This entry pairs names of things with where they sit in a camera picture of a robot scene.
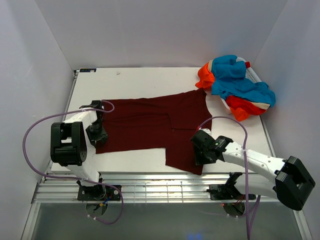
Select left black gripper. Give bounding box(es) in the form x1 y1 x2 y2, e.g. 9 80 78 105
85 120 108 148

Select dark red t shirt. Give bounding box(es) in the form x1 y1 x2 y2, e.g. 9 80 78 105
96 89 212 175

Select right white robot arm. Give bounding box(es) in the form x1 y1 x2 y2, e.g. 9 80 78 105
191 129 316 211

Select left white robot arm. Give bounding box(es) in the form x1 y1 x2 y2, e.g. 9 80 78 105
50 100 108 200

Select orange t shirt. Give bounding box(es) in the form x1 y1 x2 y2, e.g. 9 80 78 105
195 60 270 122

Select blue label sticker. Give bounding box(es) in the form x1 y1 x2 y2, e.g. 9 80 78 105
79 68 97 73

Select blue t shirt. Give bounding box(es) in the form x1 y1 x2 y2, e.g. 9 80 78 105
211 55 276 107

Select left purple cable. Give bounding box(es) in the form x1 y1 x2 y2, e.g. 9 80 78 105
22 99 125 225

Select purple cable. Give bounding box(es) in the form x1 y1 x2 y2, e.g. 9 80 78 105
22 99 125 225
196 116 261 240

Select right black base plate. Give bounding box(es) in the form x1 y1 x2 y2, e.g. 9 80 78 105
206 184 246 201

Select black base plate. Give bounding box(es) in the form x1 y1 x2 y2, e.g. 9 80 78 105
77 185 121 202
206 184 246 201

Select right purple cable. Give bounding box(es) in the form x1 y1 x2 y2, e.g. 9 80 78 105
196 116 261 240

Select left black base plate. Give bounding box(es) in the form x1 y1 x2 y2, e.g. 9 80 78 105
77 185 121 202

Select aluminium frame rails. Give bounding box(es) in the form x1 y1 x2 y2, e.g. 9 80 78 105
31 171 301 205

